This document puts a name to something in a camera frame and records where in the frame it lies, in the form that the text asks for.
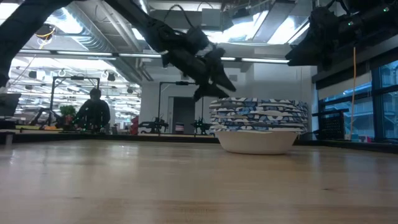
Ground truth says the black perforated rack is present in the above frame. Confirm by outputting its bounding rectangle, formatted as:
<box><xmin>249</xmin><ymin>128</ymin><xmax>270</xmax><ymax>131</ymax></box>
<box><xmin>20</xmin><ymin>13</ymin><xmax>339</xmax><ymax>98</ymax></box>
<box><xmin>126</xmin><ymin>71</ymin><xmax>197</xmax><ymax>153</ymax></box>
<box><xmin>318</xmin><ymin>108</ymin><xmax>346</xmax><ymax>141</ymax></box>

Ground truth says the long silver spiral air duct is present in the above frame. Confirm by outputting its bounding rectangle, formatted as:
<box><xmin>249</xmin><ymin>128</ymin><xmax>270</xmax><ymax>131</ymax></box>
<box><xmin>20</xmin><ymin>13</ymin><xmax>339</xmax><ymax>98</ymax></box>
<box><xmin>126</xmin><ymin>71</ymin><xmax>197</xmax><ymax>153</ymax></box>
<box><xmin>67</xmin><ymin>0</ymin><xmax>153</xmax><ymax>82</ymax></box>

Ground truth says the person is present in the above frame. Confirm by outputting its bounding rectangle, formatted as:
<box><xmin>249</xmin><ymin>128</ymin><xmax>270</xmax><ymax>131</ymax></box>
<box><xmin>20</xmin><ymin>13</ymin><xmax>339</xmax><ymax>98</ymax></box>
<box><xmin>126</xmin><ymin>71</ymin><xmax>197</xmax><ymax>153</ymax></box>
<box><xmin>73</xmin><ymin>88</ymin><xmax>111</xmax><ymax>133</ymax></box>

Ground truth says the black metal frame stand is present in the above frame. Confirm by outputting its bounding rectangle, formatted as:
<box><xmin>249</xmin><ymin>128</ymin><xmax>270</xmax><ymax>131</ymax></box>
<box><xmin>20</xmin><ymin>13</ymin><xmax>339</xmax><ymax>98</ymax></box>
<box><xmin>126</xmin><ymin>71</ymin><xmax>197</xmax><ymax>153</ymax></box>
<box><xmin>51</xmin><ymin>75</ymin><xmax>101</xmax><ymax>127</ymax></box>
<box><xmin>157</xmin><ymin>81</ymin><xmax>205</xmax><ymax>133</ymax></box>

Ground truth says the red object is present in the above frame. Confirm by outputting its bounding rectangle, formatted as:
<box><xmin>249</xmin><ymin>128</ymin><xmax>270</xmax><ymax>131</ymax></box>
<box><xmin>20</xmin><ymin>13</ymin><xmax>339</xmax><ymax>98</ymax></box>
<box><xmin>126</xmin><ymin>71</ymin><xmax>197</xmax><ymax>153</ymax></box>
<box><xmin>130</xmin><ymin>115</ymin><xmax>140</xmax><ymax>135</ymax></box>

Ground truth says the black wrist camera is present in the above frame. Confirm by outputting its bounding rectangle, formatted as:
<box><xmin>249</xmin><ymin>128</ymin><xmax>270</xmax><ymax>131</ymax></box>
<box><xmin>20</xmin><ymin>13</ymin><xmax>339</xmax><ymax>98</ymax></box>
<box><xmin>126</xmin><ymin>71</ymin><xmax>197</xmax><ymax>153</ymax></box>
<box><xmin>185</xmin><ymin>26</ymin><xmax>210</xmax><ymax>47</ymax></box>
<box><xmin>308</xmin><ymin>6</ymin><xmax>340</xmax><ymax>41</ymax></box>

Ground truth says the dark monitor screen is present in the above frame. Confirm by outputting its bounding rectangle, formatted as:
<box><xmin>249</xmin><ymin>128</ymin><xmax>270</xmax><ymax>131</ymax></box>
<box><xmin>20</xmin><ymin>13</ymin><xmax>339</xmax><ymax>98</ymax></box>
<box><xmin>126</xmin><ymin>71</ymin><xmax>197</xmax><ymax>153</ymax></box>
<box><xmin>0</xmin><ymin>92</ymin><xmax>22</xmax><ymax>118</ymax></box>

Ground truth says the green potted plant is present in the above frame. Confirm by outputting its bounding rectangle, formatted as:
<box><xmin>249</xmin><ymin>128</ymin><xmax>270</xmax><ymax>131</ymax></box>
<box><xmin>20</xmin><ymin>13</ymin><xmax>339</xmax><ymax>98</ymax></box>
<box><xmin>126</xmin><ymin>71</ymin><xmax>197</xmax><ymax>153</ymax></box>
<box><xmin>58</xmin><ymin>105</ymin><xmax>77</xmax><ymax>127</ymax></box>

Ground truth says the black round ceiling device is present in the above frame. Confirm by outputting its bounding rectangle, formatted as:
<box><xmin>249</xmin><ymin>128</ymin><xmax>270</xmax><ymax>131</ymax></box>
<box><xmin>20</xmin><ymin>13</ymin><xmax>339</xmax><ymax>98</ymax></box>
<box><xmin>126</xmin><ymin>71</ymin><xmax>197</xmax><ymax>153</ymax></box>
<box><xmin>35</xmin><ymin>24</ymin><xmax>57</xmax><ymax>41</ymax></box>

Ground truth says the dark window frame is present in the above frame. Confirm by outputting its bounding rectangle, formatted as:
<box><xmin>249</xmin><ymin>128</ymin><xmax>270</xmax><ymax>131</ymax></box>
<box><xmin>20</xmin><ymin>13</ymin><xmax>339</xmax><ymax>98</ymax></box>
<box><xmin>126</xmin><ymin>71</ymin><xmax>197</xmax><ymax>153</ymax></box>
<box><xmin>317</xmin><ymin>58</ymin><xmax>398</xmax><ymax>142</ymax></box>

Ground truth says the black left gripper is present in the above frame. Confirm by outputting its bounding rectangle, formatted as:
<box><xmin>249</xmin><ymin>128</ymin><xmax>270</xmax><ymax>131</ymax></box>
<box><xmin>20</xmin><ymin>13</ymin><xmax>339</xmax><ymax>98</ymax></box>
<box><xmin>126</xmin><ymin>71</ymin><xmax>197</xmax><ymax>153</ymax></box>
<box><xmin>169</xmin><ymin>46</ymin><xmax>237</xmax><ymax>102</ymax></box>

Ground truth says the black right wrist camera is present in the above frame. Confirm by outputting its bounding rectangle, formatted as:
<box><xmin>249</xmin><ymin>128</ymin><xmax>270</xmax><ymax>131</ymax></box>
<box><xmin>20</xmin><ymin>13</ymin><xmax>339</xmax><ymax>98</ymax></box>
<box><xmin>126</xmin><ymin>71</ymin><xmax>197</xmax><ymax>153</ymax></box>
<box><xmin>308</xmin><ymin>6</ymin><xmax>340</xmax><ymax>41</ymax></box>

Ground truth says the black table border rail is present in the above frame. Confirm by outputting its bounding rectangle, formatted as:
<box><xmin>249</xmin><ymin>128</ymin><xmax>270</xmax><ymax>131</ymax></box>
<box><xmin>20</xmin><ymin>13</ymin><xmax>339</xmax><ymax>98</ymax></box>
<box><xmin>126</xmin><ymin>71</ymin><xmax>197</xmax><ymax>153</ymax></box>
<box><xmin>0</xmin><ymin>129</ymin><xmax>398</xmax><ymax>155</ymax></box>

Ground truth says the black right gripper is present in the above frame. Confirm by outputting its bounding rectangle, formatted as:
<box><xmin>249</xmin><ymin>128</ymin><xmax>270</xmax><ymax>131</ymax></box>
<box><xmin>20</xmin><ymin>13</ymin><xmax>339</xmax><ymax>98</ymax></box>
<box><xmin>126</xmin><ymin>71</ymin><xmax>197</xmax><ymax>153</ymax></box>
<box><xmin>285</xmin><ymin>39</ymin><xmax>333</xmax><ymax>71</ymax></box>

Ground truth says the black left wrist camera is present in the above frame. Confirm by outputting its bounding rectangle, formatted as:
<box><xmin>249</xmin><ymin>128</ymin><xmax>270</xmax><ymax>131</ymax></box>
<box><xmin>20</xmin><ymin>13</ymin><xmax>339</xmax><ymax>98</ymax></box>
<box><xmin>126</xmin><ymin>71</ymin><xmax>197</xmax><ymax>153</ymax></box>
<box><xmin>185</xmin><ymin>26</ymin><xmax>210</xmax><ymax>47</ymax></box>

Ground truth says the grey ceiling box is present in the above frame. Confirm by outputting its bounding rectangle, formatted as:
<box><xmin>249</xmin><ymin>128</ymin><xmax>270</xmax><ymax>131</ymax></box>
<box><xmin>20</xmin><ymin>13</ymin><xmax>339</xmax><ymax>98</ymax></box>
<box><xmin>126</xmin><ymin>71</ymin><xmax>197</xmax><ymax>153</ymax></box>
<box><xmin>201</xmin><ymin>8</ymin><xmax>222</xmax><ymax>28</ymax></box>

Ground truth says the black looping camera cable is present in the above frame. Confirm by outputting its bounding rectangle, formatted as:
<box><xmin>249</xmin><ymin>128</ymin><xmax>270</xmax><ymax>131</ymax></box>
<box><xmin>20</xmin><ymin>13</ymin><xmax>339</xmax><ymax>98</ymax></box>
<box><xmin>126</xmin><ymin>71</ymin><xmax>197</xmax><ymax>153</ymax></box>
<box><xmin>163</xmin><ymin>4</ymin><xmax>195</xmax><ymax>32</ymax></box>

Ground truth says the long linear ceiling light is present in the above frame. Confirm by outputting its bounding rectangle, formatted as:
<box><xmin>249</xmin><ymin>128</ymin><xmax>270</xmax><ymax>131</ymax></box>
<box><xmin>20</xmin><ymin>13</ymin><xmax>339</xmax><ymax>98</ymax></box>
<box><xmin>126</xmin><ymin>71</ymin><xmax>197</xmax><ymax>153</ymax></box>
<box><xmin>17</xmin><ymin>49</ymin><xmax>290</xmax><ymax>64</ymax></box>

